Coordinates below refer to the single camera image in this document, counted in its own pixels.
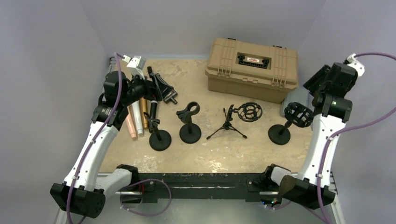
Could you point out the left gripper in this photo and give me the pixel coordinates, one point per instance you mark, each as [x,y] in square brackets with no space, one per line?
[152,93]

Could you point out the black microphone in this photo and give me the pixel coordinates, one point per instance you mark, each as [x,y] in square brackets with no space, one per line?
[153,110]

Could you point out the gold microphone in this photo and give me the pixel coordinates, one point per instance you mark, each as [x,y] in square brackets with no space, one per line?
[144,110]

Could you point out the white microphone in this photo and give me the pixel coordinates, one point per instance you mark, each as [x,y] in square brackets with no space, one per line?
[137,118]

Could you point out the black shock-mount round stand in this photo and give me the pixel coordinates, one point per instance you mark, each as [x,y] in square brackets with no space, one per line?
[296,114]

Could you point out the pink microphone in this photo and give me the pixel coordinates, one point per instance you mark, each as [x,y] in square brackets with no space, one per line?
[130,125]

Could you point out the black clip mic stand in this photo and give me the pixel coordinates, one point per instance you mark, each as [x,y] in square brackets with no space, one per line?
[159,140]

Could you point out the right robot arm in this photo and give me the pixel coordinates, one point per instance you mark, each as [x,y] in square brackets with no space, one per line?
[310,187]

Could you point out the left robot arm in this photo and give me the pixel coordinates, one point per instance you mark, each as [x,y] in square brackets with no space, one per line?
[80,192]

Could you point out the grey pad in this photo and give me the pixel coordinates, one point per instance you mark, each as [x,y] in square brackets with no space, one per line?
[300,95]

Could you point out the small black cylinder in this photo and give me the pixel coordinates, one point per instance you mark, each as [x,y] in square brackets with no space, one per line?
[149,68]

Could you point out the tan plastic case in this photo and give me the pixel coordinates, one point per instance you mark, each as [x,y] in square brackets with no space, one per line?
[263,72]

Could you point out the dark metal L bracket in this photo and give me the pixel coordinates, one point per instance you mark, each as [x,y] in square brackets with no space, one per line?
[169,95]

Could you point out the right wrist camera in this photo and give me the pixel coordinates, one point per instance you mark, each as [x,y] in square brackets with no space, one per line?
[352,61]

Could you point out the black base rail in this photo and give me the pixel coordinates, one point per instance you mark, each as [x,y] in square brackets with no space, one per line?
[249,187]

